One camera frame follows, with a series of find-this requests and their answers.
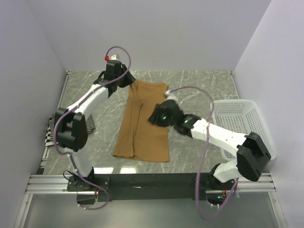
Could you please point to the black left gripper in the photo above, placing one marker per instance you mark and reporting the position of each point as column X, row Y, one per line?
column 130, row 80

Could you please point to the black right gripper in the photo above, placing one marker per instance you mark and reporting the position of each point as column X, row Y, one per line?
column 155, row 118

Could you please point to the orange garment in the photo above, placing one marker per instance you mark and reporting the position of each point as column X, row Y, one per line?
column 138, row 139

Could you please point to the purple striped tank top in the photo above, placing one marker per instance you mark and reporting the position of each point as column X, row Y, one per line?
column 90, row 125

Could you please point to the black white striped tank top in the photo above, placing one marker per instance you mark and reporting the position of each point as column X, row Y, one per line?
column 49, row 141

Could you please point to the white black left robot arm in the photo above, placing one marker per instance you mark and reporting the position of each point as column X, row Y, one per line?
column 70, row 131

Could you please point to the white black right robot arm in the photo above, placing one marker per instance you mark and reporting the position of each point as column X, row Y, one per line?
column 251, row 154

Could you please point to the white plastic laundry basket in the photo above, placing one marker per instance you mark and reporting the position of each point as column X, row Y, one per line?
column 243, row 116

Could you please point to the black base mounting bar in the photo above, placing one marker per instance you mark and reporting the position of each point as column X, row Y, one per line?
column 148, row 186

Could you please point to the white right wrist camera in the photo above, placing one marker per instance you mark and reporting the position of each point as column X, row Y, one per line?
column 169, row 96

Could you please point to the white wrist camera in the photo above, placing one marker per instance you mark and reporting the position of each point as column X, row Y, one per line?
column 169, row 96
column 112, row 57

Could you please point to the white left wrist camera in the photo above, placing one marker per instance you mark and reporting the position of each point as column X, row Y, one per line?
column 112, row 57

